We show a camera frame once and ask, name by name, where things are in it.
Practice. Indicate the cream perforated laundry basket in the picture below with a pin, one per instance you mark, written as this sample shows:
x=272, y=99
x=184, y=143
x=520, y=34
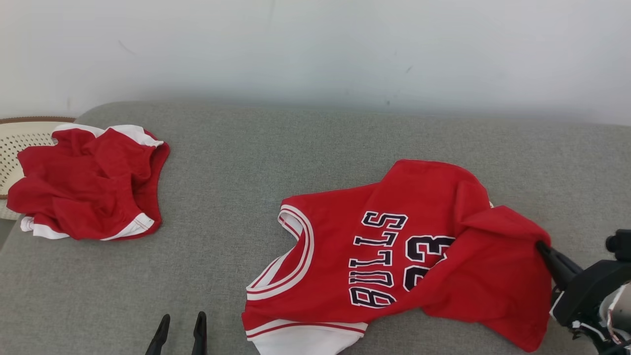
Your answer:
x=19, y=143

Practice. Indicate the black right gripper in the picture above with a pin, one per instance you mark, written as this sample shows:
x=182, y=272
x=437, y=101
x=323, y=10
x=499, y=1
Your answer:
x=589, y=286

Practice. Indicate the red Bulls basketball jersey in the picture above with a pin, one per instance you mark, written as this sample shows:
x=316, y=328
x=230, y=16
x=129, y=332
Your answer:
x=424, y=192

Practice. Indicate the red shorts with white trim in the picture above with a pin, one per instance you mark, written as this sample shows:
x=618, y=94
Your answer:
x=79, y=187

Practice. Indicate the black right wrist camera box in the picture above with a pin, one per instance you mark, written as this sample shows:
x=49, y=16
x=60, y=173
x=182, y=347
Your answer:
x=621, y=244

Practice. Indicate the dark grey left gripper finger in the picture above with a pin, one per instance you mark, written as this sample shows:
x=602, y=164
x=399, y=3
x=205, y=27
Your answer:
x=158, y=340
x=199, y=340

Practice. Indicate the grey fabric sofa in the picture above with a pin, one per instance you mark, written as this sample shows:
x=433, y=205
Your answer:
x=246, y=158

